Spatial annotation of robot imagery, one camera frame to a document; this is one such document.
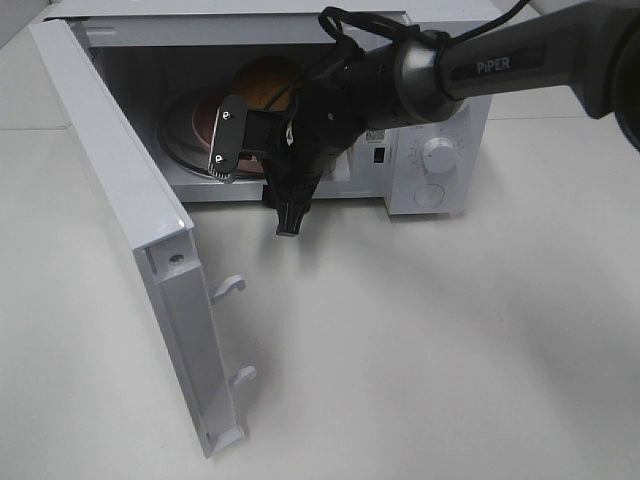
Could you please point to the burger with lettuce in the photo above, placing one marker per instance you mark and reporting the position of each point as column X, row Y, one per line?
column 261, row 79

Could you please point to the pink plate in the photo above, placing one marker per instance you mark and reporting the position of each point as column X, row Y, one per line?
column 203, row 119

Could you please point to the white microwave oven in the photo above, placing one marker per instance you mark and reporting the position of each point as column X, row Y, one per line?
column 141, row 82

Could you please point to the glass microwave turntable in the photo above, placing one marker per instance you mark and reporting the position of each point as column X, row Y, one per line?
column 177, row 138

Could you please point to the white microwave door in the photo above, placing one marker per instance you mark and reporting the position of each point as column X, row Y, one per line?
column 152, row 225

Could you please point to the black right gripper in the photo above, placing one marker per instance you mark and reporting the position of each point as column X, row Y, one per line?
column 296, row 144

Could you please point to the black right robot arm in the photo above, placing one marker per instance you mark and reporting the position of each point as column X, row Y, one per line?
column 382, row 74

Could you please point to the white timer knob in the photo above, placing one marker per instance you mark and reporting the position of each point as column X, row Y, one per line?
column 439, row 155

